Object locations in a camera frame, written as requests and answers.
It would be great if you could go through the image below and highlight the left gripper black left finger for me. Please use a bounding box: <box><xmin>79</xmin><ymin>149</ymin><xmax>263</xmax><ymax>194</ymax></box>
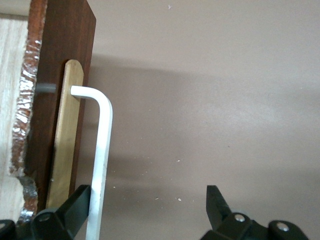
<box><xmin>32</xmin><ymin>184</ymin><xmax>91</xmax><ymax>240</ymax></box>

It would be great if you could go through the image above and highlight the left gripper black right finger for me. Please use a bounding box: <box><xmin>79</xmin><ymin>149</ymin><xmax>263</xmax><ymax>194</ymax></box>
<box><xmin>199</xmin><ymin>185</ymin><xmax>311</xmax><ymax>240</ymax></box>

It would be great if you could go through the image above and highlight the wooden drawer with white handle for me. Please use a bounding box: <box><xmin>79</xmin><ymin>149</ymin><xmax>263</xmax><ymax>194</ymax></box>
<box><xmin>0</xmin><ymin>0</ymin><xmax>113</xmax><ymax>240</ymax></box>

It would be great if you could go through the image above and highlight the wooden craft stick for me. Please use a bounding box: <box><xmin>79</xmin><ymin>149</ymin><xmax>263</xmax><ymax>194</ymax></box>
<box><xmin>46</xmin><ymin>59</ymin><xmax>85</xmax><ymax>208</ymax></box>

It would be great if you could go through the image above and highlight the brown table cloth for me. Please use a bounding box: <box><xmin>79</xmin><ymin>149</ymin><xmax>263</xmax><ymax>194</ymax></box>
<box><xmin>72</xmin><ymin>0</ymin><xmax>320</xmax><ymax>240</ymax></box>

